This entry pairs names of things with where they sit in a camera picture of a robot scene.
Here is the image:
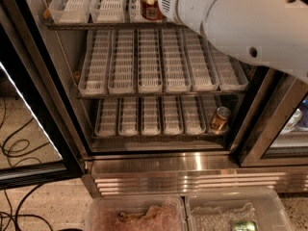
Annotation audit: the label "stainless steel fridge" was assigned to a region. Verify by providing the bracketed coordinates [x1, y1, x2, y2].
[17, 0, 308, 199]

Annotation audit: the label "black floor cables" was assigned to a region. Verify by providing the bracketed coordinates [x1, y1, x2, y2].
[0, 96, 85, 231]

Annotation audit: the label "clear plastic bin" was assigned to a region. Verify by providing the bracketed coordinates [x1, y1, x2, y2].
[84, 195, 188, 231]
[185, 187, 295, 231]

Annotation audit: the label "right clear plastic bin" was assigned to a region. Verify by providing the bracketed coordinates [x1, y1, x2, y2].
[185, 187, 295, 231]

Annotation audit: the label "open glass fridge door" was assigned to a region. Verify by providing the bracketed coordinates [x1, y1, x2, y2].
[1, 0, 90, 190]

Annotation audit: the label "orange soda can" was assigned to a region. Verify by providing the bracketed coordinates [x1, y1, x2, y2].
[210, 107, 231, 132]

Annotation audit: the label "closed right fridge door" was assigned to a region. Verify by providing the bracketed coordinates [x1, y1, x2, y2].
[239, 75, 308, 167]

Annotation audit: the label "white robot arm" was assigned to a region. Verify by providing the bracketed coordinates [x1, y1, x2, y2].
[142, 0, 308, 83]

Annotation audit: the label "green can in bin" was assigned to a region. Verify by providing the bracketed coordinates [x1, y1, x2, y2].
[231, 220, 258, 231]

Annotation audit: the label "red coke can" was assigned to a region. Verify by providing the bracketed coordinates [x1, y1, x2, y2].
[140, 0, 165, 21]

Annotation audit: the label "left clear plastic bin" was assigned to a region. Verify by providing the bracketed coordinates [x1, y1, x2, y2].
[84, 195, 188, 231]

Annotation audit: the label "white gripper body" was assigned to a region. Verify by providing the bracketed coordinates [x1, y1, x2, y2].
[158, 0, 181, 24]

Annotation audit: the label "crumpled brown paper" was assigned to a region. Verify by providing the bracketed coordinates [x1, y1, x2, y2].
[117, 206, 160, 221]

